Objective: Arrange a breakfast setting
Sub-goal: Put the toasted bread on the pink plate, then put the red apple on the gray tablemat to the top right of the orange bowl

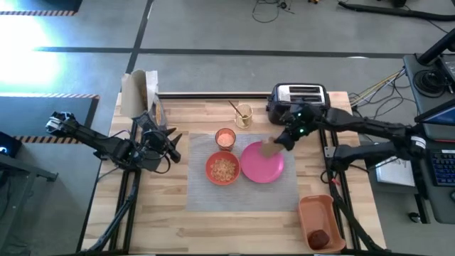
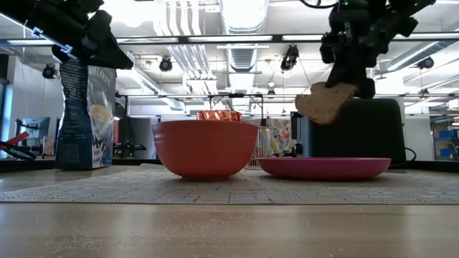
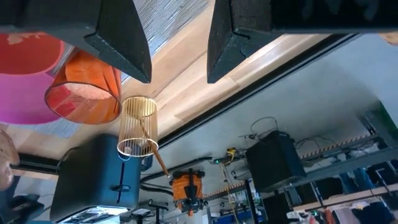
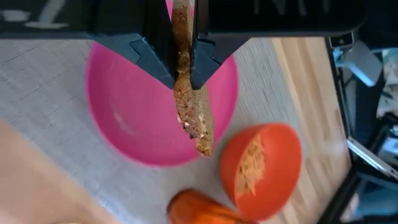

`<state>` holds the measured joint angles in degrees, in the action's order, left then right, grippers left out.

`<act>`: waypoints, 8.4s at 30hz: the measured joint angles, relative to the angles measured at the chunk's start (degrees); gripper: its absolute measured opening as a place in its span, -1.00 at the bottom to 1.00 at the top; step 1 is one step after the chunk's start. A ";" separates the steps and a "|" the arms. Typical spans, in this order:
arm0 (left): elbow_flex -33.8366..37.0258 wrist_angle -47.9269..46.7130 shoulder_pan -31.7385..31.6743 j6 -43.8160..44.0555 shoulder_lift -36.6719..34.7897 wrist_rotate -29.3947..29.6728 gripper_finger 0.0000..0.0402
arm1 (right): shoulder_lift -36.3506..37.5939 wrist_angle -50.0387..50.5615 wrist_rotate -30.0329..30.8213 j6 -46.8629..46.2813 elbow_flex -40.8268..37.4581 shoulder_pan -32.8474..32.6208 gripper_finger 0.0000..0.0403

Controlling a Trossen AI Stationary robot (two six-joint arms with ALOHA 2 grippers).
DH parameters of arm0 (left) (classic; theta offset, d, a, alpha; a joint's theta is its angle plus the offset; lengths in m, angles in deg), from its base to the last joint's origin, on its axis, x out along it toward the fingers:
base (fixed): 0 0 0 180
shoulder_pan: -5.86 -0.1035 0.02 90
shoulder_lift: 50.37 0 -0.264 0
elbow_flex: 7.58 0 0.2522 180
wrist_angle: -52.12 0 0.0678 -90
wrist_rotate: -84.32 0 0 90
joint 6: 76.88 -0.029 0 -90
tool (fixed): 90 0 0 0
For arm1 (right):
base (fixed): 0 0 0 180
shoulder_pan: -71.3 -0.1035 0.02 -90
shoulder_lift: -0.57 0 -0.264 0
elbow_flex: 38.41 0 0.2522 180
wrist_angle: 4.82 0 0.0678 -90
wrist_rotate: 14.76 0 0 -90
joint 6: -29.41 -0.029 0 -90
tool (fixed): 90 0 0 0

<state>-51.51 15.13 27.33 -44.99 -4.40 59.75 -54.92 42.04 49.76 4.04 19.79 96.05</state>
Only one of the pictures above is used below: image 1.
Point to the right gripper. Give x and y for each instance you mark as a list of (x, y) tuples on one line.
[(302, 122)]

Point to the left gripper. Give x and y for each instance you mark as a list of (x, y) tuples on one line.
[(156, 153)]

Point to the toast slice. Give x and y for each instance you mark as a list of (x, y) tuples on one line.
[(268, 148)]

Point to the pink plate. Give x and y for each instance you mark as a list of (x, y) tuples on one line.
[(261, 169)]

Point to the orange bowl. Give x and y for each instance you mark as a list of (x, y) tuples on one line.
[(208, 168)]

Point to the blue frosted flakes cereal box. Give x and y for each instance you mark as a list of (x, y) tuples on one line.
[(136, 92)]

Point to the wooden utensil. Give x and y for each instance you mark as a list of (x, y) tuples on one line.
[(236, 109)]

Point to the dark red round object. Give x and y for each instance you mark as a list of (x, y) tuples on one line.
[(318, 239)]

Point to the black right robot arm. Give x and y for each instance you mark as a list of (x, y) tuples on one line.
[(366, 124)]

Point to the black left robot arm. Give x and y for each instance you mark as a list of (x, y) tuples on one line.
[(92, 138)]

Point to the glass jar with stick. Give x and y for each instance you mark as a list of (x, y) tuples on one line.
[(243, 122)]

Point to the black toaster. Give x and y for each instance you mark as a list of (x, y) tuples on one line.
[(302, 93)]

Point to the cereal flakes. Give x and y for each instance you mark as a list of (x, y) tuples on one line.
[(223, 170)]

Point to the grey woven placemat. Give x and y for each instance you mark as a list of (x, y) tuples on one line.
[(241, 197)]

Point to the orange plastic bin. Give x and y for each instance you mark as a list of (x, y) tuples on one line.
[(314, 213)]

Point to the white box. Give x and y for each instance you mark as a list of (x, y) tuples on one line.
[(394, 174)]

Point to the grey desk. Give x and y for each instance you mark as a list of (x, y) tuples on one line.
[(409, 67)]

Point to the black computer mouse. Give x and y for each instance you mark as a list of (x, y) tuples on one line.
[(414, 217)]

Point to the large tilted monitor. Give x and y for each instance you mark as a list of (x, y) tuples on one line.
[(440, 117)]

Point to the dark side desk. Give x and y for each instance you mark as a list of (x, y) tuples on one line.
[(21, 169)]

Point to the black keyboard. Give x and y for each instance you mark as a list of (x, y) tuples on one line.
[(444, 167)]

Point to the black device with blue light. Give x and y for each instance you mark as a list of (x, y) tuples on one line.
[(10, 145)]

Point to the black table edge rail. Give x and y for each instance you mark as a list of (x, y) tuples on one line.
[(213, 95)]

